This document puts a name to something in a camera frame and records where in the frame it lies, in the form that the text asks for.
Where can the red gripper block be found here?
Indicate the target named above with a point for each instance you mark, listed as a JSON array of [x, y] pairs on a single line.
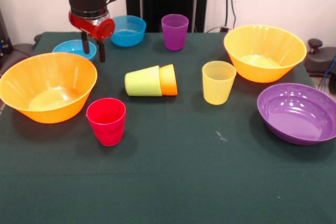
[[97, 30]]

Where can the light blue opaque bowl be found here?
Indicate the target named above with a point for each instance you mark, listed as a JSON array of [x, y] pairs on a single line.
[[68, 48]]

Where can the translucent blue bowl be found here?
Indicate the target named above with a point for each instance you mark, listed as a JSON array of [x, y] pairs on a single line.
[[128, 37]]

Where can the green cup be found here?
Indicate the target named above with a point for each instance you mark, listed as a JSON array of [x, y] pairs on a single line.
[[141, 82]]

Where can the purple cup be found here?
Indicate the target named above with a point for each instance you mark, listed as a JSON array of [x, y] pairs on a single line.
[[174, 37]]

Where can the red cup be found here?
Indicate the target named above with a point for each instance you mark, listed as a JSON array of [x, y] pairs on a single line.
[[107, 129]]

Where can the orange cup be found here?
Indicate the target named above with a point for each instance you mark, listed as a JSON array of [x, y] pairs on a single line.
[[169, 82]]

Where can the large orange bowl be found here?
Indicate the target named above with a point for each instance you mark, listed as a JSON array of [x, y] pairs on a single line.
[[262, 43], [15, 87]]

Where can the black equipment rack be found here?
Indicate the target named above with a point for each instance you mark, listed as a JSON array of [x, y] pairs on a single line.
[[5, 37]]

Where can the yellow cup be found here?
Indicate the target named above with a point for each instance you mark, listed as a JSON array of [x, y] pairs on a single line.
[[218, 87]]

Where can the dark green tablecloth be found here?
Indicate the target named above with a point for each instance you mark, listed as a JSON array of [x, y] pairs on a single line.
[[157, 169]]

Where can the purple bowl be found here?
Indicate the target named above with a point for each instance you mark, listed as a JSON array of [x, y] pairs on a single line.
[[296, 119]]

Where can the black clamp mount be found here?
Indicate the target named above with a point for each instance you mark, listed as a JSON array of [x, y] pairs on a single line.
[[323, 58]]

